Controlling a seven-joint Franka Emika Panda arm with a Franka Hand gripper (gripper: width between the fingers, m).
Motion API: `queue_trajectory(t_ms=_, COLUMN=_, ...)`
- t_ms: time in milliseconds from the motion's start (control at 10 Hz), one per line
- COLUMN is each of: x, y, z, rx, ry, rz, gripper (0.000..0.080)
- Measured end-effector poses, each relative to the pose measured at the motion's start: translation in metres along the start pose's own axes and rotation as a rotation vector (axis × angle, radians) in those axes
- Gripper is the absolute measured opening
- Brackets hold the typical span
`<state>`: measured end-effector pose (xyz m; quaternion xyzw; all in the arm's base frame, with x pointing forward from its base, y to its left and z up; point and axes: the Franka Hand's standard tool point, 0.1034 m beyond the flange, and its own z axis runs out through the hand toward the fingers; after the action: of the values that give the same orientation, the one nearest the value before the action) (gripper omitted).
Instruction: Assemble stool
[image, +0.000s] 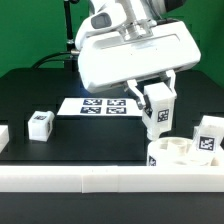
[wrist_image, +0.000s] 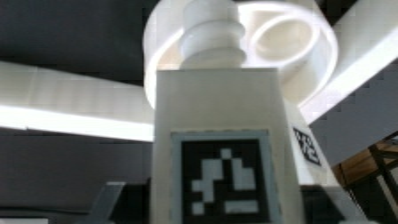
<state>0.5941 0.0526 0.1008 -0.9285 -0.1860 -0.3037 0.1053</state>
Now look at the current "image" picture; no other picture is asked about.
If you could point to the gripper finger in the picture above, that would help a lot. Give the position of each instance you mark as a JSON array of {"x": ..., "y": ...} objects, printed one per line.
[
  {"x": 169, "y": 78},
  {"x": 130, "y": 86}
]

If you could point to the white round stool seat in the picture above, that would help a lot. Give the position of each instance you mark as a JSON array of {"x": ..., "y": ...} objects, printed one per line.
[{"x": 175, "y": 151}]

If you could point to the black camera pole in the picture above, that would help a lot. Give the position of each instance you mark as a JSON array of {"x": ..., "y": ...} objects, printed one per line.
[{"x": 68, "y": 20}]

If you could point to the white marker sheet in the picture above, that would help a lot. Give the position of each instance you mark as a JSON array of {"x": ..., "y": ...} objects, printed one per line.
[{"x": 99, "y": 107}]

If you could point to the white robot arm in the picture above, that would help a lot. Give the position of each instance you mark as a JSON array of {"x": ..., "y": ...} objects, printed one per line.
[{"x": 127, "y": 43}]

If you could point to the white fence front wall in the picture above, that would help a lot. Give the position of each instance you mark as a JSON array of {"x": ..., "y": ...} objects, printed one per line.
[{"x": 111, "y": 179}]

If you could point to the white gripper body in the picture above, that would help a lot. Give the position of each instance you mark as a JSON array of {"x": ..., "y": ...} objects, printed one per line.
[{"x": 125, "y": 41}]

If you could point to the white fence left wall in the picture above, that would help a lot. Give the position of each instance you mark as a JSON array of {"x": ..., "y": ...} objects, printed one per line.
[{"x": 4, "y": 137}]

